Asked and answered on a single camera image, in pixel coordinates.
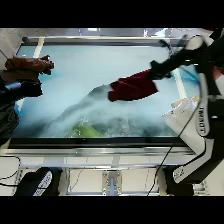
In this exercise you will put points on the brown garment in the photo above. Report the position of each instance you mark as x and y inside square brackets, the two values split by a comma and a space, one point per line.
[28, 65]

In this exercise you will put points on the red garment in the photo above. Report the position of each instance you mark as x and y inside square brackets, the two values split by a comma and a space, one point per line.
[133, 87]

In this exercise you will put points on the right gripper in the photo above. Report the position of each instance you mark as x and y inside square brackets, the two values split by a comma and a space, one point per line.
[160, 70]

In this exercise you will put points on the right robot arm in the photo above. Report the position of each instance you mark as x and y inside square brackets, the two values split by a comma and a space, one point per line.
[204, 121]

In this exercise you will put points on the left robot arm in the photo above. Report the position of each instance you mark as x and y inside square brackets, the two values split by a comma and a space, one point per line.
[36, 181]

